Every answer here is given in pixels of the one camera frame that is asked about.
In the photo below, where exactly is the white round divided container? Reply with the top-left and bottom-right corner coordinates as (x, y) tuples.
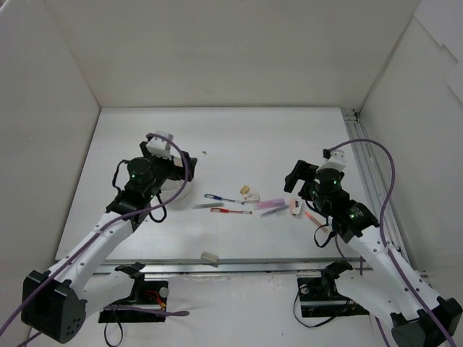
(160, 179), (192, 202)

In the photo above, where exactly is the red gel pen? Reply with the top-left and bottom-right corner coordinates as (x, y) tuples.
(210, 207), (252, 215)

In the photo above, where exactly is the yellow staple box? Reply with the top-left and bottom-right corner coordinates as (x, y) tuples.
(239, 186), (250, 194)

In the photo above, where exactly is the white eraser block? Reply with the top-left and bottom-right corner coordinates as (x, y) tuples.
(200, 252), (218, 263)

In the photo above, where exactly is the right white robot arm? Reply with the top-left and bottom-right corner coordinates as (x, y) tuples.
(284, 160), (462, 346)

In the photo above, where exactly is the white staple box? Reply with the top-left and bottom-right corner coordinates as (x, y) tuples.
(243, 192), (260, 203)

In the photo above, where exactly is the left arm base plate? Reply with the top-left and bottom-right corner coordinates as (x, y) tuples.
(98, 280), (169, 324)

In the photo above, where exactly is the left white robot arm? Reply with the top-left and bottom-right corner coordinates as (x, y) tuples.
(21, 142), (197, 344)

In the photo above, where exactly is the front aluminium rail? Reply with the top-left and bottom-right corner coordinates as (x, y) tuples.
(54, 257), (373, 276)

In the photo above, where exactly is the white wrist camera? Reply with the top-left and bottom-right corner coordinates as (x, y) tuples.
(146, 131), (174, 160)
(320, 149), (347, 171)

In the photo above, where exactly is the aluminium table rail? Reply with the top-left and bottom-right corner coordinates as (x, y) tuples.
(341, 108), (409, 262)

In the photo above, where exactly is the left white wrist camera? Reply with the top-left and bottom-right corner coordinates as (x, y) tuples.
(146, 131), (174, 160)

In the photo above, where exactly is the blue gel pen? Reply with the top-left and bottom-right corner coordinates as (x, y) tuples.
(203, 194), (245, 205)

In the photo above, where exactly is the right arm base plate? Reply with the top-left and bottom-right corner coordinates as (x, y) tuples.
(297, 277), (369, 319)

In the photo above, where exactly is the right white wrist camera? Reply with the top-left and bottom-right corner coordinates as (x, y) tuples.
(320, 149), (347, 171)

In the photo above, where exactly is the green-grey pen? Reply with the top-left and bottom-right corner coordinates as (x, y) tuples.
(191, 202), (224, 210)

